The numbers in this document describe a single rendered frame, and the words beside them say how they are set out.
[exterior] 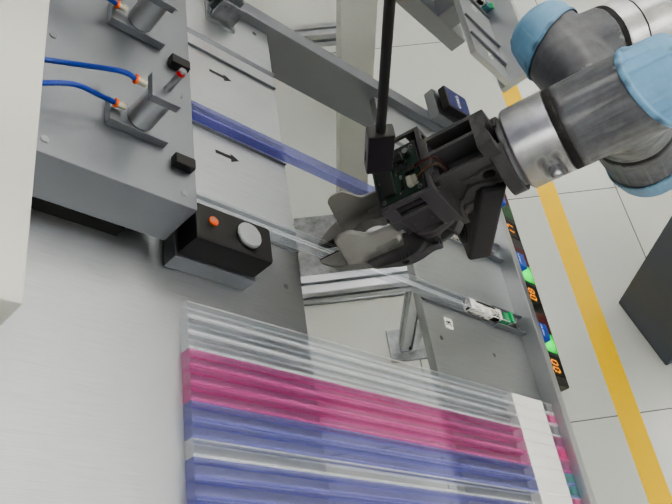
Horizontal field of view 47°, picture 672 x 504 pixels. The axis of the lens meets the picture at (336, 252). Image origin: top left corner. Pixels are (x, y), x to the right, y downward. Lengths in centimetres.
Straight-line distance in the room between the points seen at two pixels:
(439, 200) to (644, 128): 17
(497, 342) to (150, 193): 51
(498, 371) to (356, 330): 91
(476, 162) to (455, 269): 30
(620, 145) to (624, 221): 141
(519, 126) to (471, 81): 164
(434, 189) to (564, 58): 22
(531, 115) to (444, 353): 30
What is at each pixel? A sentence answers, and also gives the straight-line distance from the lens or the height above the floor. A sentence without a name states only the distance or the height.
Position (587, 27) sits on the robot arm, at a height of 108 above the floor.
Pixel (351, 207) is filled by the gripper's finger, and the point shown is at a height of 99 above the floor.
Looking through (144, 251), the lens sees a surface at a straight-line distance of 63.
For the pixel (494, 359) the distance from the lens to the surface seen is 93.
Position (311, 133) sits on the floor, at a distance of 215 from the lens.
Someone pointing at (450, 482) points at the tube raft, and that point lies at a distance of 75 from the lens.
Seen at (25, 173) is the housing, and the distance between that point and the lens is 51.
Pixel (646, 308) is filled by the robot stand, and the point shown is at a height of 8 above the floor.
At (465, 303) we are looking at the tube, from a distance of 91.
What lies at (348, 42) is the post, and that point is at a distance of 134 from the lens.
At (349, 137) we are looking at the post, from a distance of 151.
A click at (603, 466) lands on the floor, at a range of 177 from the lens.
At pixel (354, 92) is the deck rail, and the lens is 104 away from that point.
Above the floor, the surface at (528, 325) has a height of 73.
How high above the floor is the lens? 160
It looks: 57 degrees down
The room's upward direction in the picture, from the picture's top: straight up
